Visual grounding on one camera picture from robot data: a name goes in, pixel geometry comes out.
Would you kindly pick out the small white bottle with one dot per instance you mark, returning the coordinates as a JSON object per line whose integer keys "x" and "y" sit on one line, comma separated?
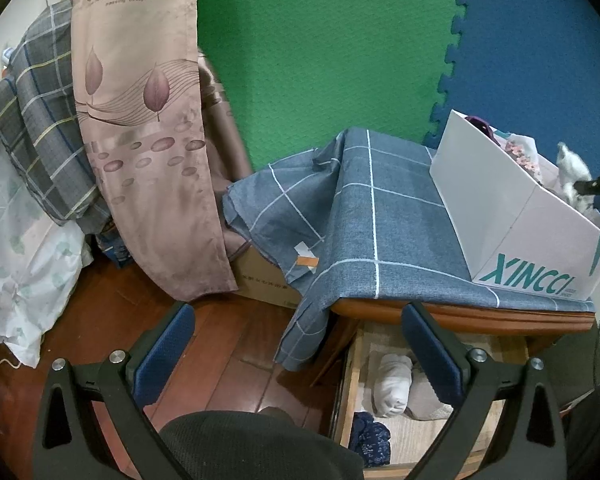
{"x": 6, "y": 56}

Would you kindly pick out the white cardboard box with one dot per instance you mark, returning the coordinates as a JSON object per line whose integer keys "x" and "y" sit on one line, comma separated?
{"x": 485, "y": 210}

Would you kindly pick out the person's left leg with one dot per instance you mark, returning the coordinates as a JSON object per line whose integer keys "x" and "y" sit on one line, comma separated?
{"x": 260, "y": 445}

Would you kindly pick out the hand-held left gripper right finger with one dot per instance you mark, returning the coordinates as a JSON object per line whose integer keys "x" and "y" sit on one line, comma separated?
{"x": 430, "y": 355}

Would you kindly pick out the dark green bin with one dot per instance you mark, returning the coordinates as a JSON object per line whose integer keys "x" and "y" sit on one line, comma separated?
{"x": 577, "y": 365}

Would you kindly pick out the green foam mat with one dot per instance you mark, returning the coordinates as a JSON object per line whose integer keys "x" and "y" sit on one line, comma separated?
{"x": 330, "y": 50}

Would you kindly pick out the white lace underwear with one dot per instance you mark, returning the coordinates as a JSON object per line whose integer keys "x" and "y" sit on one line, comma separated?
{"x": 572, "y": 167}

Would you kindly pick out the grey plaid blanket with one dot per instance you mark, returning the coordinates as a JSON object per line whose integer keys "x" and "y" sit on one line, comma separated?
{"x": 45, "y": 125}

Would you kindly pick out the purple underwear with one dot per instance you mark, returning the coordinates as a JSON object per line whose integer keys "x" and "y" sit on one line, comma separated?
{"x": 480, "y": 124}

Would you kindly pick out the blue patterned bag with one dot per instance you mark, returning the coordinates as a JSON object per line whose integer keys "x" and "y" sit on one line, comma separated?
{"x": 117, "y": 250}

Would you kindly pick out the blue checked cloth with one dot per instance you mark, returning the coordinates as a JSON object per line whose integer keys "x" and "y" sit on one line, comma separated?
{"x": 390, "y": 230}

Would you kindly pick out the white leaf print bedding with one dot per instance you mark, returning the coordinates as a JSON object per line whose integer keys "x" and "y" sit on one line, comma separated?
{"x": 20, "y": 270}

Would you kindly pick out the floral print underwear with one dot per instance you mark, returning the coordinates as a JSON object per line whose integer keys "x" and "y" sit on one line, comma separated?
{"x": 525, "y": 157}

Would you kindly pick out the brown cardboard box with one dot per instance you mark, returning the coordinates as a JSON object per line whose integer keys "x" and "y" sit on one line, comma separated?
{"x": 260, "y": 280}

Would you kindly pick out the wooden drawer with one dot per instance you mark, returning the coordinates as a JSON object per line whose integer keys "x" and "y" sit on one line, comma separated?
{"x": 415, "y": 435}

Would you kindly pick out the beige leaf print curtain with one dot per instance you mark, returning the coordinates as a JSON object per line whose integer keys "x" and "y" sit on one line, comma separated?
{"x": 140, "y": 135}

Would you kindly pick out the blue foam mat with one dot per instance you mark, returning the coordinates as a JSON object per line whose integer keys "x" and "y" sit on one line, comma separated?
{"x": 530, "y": 35}

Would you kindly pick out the dark blue patterned sock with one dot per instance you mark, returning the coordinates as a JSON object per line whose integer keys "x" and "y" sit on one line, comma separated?
{"x": 372, "y": 440}

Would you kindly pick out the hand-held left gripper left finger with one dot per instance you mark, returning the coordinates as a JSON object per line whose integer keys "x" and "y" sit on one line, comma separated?
{"x": 165, "y": 355}

